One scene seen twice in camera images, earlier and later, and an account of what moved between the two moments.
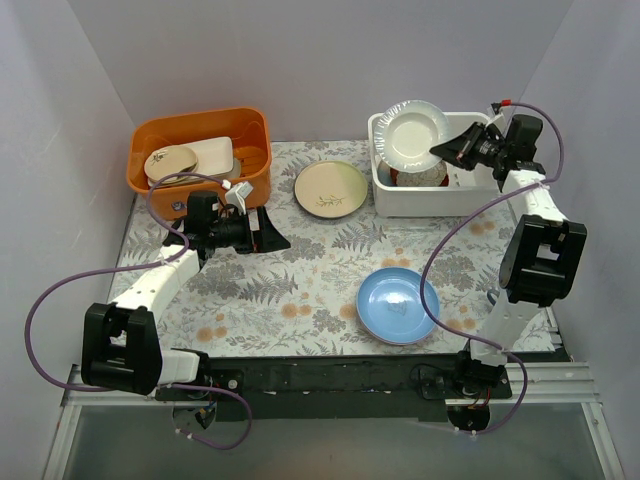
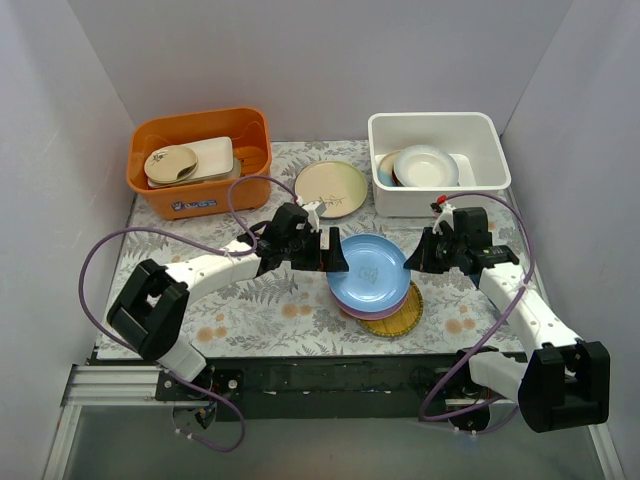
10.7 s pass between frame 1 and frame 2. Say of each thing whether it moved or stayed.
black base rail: stayed
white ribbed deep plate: moved
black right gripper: moved
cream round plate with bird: stayed
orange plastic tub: stayed
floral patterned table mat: stayed
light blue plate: moved
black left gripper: moved
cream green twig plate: stayed
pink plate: moved
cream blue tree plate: stayed
